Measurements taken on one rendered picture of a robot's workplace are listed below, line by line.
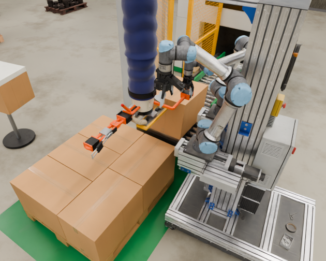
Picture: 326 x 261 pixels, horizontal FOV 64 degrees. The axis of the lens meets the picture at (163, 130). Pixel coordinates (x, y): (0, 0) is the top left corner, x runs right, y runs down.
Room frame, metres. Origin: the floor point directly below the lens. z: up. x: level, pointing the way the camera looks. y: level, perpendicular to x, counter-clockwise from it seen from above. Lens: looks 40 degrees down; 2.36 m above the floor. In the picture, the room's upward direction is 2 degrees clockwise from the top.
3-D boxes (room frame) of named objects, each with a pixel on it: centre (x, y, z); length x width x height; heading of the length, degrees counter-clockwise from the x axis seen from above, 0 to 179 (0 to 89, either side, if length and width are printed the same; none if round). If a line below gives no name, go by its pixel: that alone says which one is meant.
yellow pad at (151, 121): (1.74, 0.09, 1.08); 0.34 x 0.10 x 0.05; 151
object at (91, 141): (1.27, 0.47, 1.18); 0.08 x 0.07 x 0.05; 151
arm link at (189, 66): (1.91, -0.19, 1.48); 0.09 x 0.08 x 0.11; 109
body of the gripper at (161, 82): (1.30, 0.01, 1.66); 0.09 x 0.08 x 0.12; 65
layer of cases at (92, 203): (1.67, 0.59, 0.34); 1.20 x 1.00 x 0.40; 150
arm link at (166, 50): (1.29, 0.00, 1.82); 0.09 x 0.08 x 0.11; 91
